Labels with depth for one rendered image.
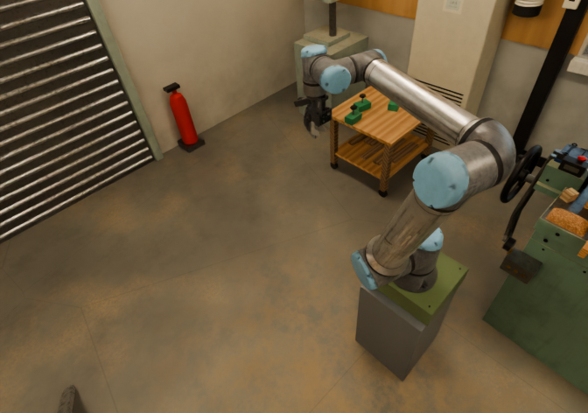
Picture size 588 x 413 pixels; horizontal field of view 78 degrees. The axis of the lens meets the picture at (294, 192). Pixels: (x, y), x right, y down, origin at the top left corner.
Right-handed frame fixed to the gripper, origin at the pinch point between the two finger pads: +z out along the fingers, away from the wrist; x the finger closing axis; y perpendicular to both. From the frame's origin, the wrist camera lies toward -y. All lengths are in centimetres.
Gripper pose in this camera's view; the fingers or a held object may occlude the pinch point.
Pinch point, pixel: (313, 135)
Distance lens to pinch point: 152.5
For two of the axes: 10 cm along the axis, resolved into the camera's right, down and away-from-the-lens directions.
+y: 6.5, 4.9, -5.9
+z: 0.8, 7.2, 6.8
